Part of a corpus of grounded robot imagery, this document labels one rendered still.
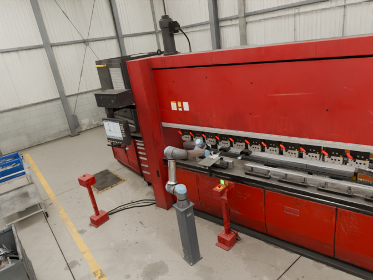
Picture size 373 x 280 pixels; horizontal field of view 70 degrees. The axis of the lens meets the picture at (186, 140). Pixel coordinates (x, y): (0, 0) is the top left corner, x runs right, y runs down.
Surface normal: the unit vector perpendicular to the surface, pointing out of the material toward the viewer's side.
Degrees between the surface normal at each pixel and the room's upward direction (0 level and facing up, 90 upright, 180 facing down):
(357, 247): 90
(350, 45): 90
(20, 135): 90
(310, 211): 90
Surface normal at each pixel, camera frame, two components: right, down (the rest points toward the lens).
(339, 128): -0.61, 0.36
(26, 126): 0.61, 0.20
